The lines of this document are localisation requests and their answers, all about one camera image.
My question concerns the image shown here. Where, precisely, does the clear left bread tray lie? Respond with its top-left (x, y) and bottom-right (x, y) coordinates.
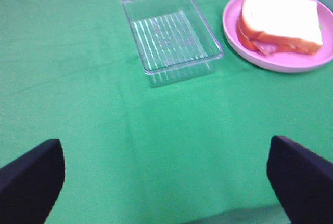
top-left (121, 0), bottom-right (224, 87)

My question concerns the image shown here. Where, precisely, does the pink round plate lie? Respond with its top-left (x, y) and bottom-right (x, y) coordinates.
top-left (222, 0), bottom-right (332, 73)

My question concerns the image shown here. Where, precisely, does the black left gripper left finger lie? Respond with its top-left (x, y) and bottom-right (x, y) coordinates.
top-left (1, 139), bottom-right (65, 223)

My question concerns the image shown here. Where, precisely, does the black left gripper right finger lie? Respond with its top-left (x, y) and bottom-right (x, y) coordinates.
top-left (266, 136), bottom-right (332, 223)

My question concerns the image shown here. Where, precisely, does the bacon strip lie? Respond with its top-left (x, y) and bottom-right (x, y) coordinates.
top-left (252, 40), bottom-right (278, 56)

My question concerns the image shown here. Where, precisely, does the white bread slice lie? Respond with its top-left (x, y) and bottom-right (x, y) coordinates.
top-left (236, 22), bottom-right (309, 55)

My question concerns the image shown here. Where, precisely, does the green tablecloth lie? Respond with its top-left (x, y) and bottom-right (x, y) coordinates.
top-left (1, 0), bottom-right (332, 223)

